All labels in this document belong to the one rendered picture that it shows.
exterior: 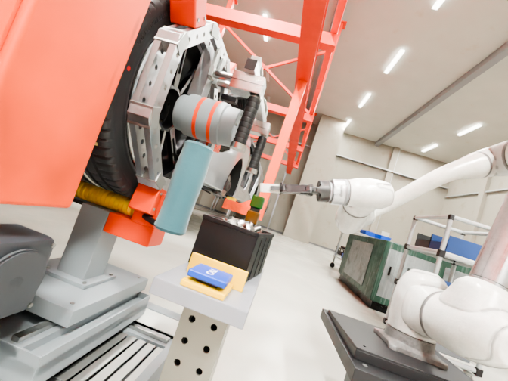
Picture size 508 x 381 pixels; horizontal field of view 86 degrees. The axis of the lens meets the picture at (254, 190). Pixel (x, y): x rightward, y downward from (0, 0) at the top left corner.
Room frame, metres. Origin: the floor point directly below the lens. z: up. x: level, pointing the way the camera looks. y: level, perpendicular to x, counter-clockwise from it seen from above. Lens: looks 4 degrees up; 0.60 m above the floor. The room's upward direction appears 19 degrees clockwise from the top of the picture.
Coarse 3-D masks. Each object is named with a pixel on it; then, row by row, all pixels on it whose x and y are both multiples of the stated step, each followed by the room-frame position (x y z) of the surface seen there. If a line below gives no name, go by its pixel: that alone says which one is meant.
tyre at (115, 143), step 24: (168, 0) 0.69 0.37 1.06; (144, 24) 0.64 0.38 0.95; (168, 24) 0.72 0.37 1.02; (144, 48) 0.67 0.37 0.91; (120, 96) 0.65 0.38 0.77; (120, 120) 0.68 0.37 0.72; (96, 144) 0.67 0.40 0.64; (120, 144) 0.71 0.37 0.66; (96, 168) 0.75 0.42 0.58; (120, 168) 0.75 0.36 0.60; (120, 192) 0.83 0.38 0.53
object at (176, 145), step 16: (192, 48) 0.94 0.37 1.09; (192, 64) 1.02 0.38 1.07; (176, 80) 0.90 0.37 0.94; (176, 96) 0.96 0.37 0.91; (160, 112) 0.96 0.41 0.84; (128, 128) 0.72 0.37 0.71; (160, 128) 0.91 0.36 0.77; (128, 144) 0.75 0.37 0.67; (160, 144) 0.95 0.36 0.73; (176, 144) 1.15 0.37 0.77; (176, 160) 1.11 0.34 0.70
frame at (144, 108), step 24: (216, 24) 0.80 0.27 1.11; (168, 48) 0.65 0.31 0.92; (216, 48) 0.88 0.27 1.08; (144, 72) 0.65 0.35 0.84; (168, 72) 0.65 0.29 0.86; (144, 96) 0.67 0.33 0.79; (216, 96) 1.12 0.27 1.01; (144, 120) 0.65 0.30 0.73; (144, 144) 0.74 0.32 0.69; (144, 168) 0.80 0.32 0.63
